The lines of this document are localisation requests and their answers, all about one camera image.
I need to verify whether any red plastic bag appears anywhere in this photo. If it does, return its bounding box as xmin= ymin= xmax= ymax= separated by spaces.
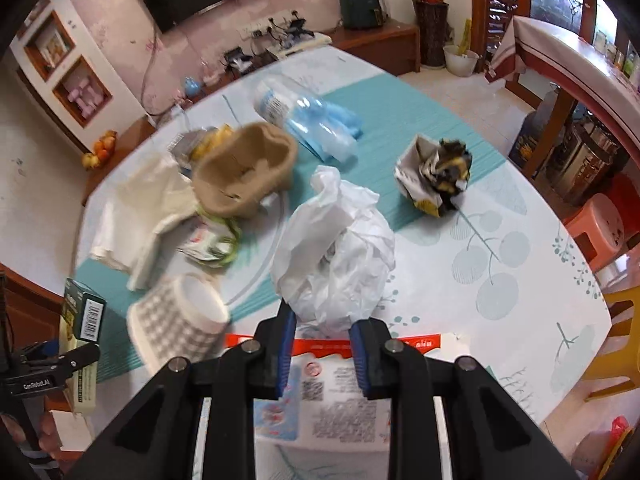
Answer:
xmin=572 ymin=415 xmax=634 ymax=477

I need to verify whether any blue cardboard box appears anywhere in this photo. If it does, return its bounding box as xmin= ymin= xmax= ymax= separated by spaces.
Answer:
xmin=508 ymin=112 xmax=544 ymax=166

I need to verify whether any yellow plastic chair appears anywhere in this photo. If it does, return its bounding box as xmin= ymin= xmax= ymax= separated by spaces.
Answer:
xmin=581 ymin=255 xmax=640 ymax=402

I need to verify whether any fruit decoration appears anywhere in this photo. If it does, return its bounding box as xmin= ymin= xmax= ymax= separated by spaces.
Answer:
xmin=82 ymin=130 xmax=119 ymax=170

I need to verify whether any dark green box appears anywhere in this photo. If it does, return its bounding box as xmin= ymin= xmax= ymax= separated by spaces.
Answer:
xmin=63 ymin=279 xmax=107 ymax=344

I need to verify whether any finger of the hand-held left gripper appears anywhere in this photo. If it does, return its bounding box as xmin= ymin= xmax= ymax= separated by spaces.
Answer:
xmin=60 ymin=342 xmax=101 ymax=372

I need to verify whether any white plastic bag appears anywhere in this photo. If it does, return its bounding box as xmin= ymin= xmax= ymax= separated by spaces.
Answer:
xmin=270 ymin=165 xmax=397 ymax=334

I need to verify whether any blue plastic bag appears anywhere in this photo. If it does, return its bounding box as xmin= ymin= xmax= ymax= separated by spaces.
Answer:
xmin=290 ymin=95 xmax=366 ymax=161

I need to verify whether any person's left hand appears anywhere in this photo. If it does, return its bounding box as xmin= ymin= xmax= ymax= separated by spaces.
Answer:
xmin=36 ymin=410 xmax=66 ymax=480

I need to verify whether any steel pot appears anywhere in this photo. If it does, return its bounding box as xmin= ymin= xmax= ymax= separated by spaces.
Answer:
xmin=545 ymin=115 xmax=614 ymax=206

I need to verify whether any red white packet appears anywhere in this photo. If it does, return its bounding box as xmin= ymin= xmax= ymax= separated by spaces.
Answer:
xmin=224 ymin=331 xmax=453 ymax=448

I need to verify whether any brown pulp cup carrier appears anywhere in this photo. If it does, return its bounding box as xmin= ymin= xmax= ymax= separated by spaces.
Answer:
xmin=192 ymin=122 xmax=300 ymax=220

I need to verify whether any white tissue paper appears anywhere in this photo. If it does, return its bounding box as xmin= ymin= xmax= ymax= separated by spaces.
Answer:
xmin=90 ymin=152 xmax=202 ymax=291

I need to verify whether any teal leaf print tablecloth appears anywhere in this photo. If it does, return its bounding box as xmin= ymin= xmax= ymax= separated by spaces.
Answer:
xmin=75 ymin=42 xmax=616 ymax=480

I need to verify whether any dark green air fryer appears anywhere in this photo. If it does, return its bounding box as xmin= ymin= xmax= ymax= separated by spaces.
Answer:
xmin=339 ymin=0 xmax=385 ymax=30

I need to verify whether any white green snack packet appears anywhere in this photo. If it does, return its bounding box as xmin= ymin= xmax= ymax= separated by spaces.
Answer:
xmin=177 ymin=210 xmax=244 ymax=269

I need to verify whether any pink plastic stool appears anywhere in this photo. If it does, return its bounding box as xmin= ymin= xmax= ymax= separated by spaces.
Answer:
xmin=564 ymin=192 xmax=640 ymax=274

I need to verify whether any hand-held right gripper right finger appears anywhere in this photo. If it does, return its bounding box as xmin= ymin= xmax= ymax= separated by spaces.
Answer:
xmin=349 ymin=317 xmax=574 ymax=480

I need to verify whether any white wall shelf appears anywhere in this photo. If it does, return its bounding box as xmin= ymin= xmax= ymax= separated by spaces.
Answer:
xmin=10 ymin=0 xmax=147 ymax=157

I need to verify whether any black yellow wrapper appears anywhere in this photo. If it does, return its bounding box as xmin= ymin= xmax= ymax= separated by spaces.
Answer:
xmin=394 ymin=134 xmax=474 ymax=219

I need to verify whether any white bucket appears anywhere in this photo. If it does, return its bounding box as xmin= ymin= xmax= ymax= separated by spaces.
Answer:
xmin=443 ymin=45 xmax=481 ymax=77

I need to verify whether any clear plastic bottle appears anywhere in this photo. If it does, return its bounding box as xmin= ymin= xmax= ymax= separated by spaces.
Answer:
xmin=252 ymin=77 xmax=359 ymax=163

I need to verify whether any green-edged packet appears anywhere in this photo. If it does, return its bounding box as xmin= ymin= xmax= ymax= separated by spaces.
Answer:
xmin=59 ymin=310 xmax=100 ymax=415

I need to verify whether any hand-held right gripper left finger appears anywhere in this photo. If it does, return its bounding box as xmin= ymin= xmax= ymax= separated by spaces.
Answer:
xmin=62 ymin=301 xmax=298 ymax=480

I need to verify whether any yellow snack packet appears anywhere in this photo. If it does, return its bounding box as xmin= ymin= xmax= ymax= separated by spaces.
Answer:
xmin=167 ymin=124 xmax=236 ymax=169

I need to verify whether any white power strip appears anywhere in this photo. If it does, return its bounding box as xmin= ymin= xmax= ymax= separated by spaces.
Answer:
xmin=267 ymin=31 xmax=335 ymax=59

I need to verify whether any white red counter cloth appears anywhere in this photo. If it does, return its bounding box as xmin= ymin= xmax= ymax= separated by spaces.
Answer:
xmin=485 ymin=15 xmax=640 ymax=128

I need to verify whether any wooden glass cabinet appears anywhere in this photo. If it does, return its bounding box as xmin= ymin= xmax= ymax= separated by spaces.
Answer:
xmin=470 ymin=0 xmax=621 ymax=61

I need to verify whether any dark tall stand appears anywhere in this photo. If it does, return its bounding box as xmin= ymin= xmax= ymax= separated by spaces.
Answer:
xmin=412 ymin=0 xmax=450 ymax=67

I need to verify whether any checkered paper cup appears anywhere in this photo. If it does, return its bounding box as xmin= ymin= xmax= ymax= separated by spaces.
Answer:
xmin=126 ymin=274 xmax=232 ymax=372

